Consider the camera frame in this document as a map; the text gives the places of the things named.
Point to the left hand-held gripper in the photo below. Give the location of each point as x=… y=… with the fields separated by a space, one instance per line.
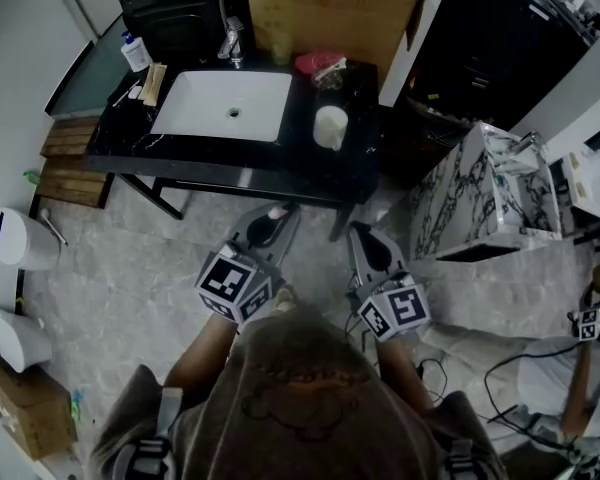
x=227 y=280

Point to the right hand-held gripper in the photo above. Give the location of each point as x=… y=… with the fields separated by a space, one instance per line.
x=397 y=310

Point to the white cup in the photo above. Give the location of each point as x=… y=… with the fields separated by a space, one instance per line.
x=330 y=125

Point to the another person's forearm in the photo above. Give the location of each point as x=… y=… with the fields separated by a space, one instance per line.
x=577 y=393

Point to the person's left forearm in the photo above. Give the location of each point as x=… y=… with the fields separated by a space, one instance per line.
x=205 y=353

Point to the person's right forearm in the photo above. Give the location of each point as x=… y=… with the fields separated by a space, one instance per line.
x=402 y=373

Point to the person's left hand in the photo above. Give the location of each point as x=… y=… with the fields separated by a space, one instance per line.
x=285 y=299

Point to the black marble vanity table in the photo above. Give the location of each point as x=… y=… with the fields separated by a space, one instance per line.
x=230 y=160

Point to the white marble vanity cabinet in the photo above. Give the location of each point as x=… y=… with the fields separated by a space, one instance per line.
x=460 y=193

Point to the white rectangular sink basin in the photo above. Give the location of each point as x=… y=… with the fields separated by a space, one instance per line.
x=220 y=105

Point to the white hair clip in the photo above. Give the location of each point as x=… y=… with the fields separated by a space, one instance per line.
x=330 y=70

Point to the red plastic pouch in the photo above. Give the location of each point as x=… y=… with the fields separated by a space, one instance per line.
x=312 y=62

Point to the person's brown shirt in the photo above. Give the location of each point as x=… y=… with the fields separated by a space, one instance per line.
x=305 y=408

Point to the pale yellow tumbler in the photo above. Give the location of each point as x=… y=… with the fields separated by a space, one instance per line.
x=281 y=48

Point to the small chrome faucet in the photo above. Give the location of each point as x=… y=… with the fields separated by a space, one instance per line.
x=522 y=144

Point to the thin white stick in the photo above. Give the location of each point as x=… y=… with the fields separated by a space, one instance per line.
x=125 y=93

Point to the wooden slat platform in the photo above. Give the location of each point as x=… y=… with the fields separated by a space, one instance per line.
x=72 y=168

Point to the white toilet brush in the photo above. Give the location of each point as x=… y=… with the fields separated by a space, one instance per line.
x=54 y=228

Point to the white pump bottle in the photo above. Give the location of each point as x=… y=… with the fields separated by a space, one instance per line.
x=136 y=54

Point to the large cardboard box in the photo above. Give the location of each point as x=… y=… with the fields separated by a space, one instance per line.
x=330 y=13

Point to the grey glass panel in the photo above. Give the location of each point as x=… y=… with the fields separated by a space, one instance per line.
x=87 y=75

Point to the tall black cabinet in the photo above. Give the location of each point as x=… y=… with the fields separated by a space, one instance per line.
x=500 y=48

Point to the green plastic item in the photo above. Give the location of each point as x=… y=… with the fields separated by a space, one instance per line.
x=31 y=176

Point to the white trash bin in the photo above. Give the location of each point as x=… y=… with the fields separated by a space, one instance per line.
x=22 y=240

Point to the teal plastic item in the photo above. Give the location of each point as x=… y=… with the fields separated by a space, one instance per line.
x=77 y=404

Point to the white toilet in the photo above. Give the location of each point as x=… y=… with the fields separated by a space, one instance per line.
x=15 y=340

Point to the small cardboard box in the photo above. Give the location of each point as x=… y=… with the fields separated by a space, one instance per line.
x=27 y=410

